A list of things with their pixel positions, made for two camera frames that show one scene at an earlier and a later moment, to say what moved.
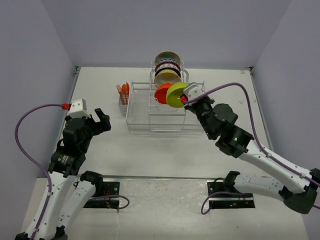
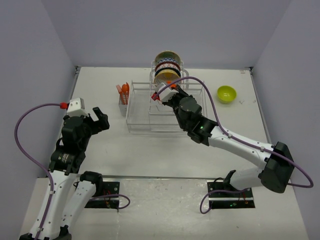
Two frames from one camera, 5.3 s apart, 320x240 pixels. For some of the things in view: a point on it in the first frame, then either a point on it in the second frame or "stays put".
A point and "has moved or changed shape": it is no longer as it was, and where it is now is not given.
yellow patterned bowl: [166, 76] stays put
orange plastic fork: [119, 89] stays put
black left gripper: [103, 125] stays put
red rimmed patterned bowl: [167, 64] stays put
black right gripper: [191, 105] -> [181, 93]
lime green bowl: [174, 93] has moved or changed shape
